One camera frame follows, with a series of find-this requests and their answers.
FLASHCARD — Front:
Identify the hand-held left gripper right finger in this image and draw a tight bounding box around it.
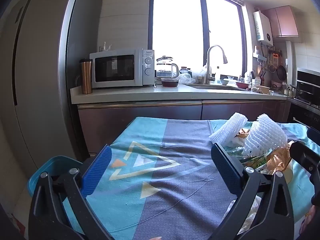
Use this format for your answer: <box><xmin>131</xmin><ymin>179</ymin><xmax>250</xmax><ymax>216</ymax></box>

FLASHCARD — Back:
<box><xmin>211</xmin><ymin>142</ymin><xmax>295</xmax><ymax>240</ymax></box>

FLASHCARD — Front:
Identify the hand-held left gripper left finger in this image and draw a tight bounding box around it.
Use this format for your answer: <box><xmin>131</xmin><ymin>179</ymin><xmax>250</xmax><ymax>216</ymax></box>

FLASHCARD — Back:
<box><xmin>28</xmin><ymin>144</ymin><xmax>113</xmax><ymax>240</ymax></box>

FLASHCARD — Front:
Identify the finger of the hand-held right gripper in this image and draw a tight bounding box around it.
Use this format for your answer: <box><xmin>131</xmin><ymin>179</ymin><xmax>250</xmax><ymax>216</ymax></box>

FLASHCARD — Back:
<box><xmin>307</xmin><ymin>127</ymin><xmax>320</xmax><ymax>143</ymax></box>
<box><xmin>289</xmin><ymin>141</ymin><xmax>320</xmax><ymax>205</ymax></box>

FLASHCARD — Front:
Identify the white foam fruit net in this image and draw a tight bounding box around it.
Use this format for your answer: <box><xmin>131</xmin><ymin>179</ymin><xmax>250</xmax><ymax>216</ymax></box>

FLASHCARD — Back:
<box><xmin>241</xmin><ymin>114</ymin><xmax>288</xmax><ymax>157</ymax></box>
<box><xmin>209</xmin><ymin>112</ymin><xmax>248</xmax><ymax>147</ymax></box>

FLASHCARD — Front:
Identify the blue plastic bin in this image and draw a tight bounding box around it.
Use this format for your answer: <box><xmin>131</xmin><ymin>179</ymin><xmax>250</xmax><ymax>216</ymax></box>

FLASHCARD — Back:
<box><xmin>27</xmin><ymin>156</ymin><xmax>83</xmax><ymax>198</ymax></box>

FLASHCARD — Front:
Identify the crumpled white tissue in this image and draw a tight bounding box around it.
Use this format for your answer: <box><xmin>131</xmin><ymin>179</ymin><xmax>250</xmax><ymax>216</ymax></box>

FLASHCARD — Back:
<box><xmin>229</xmin><ymin>135</ymin><xmax>247</xmax><ymax>147</ymax></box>

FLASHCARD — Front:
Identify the golden foil wrapper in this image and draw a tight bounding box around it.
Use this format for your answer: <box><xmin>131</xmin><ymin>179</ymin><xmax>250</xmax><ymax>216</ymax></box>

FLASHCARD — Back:
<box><xmin>260</xmin><ymin>141</ymin><xmax>293</xmax><ymax>176</ymax></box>

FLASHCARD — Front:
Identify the green snack packet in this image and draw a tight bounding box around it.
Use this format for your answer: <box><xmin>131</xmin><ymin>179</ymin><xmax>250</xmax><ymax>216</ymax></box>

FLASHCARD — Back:
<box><xmin>225</xmin><ymin>147</ymin><xmax>268</xmax><ymax>171</ymax></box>

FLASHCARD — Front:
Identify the brown snack wrapper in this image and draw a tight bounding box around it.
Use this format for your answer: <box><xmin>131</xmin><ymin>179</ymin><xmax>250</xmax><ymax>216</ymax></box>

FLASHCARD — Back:
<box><xmin>236</xmin><ymin>127</ymin><xmax>252</xmax><ymax>138</ymax></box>

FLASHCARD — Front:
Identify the black built-in oven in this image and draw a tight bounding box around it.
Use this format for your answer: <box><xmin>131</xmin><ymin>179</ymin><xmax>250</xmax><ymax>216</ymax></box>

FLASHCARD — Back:
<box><xmin>287</xmin><ymin>68</ymin><xmax>320</xmax><ymax>130</ymax></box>

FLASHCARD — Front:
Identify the white plastic bag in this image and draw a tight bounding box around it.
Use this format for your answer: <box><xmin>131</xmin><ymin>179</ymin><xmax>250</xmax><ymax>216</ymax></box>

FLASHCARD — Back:
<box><xmin>222</xmin><ymin>195</ymin><xmax>263</xmax><ymax>237</ymax></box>

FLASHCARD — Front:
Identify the printed blue grey tablecloth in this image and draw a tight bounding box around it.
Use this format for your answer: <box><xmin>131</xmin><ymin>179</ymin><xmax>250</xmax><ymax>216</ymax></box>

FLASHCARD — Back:
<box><xmin>62</xmin><ymin>116</ymin><xmax>320</xmax><ymax>240</ymax></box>

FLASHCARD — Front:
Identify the kitchen counter cabinet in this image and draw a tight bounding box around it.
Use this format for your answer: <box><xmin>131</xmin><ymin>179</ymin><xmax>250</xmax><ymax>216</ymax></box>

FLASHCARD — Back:
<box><xmin>70</xmin><ymin>84</ymin><xmax>290</xmax><ymax>155</ymax></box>

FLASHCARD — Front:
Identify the steel sink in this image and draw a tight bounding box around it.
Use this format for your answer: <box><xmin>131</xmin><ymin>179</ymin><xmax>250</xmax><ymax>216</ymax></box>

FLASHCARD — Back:
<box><xmin>187</xmin><ymin>84</ymin><xmax>248</xmax><ymax>92</ymax></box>

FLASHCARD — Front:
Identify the copper travel tumbler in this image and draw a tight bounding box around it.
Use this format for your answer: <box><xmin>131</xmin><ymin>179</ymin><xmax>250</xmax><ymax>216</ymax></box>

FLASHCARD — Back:
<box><xmin>79</xmin><ymin>59</ymin><xmax>93</xmax><ymax>95</ymax></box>

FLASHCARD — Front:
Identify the clear plastic bag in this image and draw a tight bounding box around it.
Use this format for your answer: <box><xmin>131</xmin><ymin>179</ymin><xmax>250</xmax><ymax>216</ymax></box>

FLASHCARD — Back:
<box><xmin>179</xmin><ymin>71</ymin><xmax>195</xmax><ymax>83</ymax></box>

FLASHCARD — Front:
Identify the dark red bowl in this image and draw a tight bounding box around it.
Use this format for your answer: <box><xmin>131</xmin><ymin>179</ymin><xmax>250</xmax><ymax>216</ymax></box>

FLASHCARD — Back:
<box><xmin>161</xmin><ymin>78</ymin><xmax>180</xmax><ymax>87</ymax></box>

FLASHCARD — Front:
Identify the steel kitchen faucet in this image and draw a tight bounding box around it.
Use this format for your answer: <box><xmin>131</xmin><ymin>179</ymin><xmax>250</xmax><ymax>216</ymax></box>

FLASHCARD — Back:
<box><xmin>205</xmin><ymin>45</ymin><xmax>228</xmax><ymax>85</ymax></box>

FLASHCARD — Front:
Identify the silver microwave oven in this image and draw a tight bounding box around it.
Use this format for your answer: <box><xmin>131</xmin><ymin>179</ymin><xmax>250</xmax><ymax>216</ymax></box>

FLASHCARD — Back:
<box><xmin>89</xmin><ymin>49</ymin><xmax>155</xmax><ymax>88</ymax></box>

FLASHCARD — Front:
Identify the grey refrigerator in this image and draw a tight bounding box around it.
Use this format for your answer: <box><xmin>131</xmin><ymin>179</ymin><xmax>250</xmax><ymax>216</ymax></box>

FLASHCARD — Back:
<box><xmin>0</xmin><ymin>0</ymin><xmax>103</xmax><ymax>170</ymax></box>

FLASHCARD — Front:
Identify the glass electric kettle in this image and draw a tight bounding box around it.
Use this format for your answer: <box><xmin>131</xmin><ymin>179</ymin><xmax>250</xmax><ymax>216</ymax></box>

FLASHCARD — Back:
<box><xmin>155</xmin><ymin>55</ymin><xmax>180</xmax><ymax>80</ymax></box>

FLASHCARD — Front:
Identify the white water heater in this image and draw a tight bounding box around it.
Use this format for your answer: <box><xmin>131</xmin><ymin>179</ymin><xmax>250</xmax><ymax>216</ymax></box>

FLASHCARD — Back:
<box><xmin>253</xmin><ymin>10</ymin><xmax>273</xmax><ymax>43</ymax></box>

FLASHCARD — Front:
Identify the kitchen window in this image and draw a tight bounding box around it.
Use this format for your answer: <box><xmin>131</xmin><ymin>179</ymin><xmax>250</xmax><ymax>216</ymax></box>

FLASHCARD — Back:
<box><xmin>150</xmin><ymin>0</ymin><xmax>247</xmax><ymax>79</ymax></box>

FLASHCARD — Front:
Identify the brown wall cabinet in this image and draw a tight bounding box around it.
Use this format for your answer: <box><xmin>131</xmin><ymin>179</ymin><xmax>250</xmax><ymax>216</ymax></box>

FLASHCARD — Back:
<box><xmin>262</xmin><ymin>6</ymin><xmax>299</xmax><ymax>38</ymax></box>

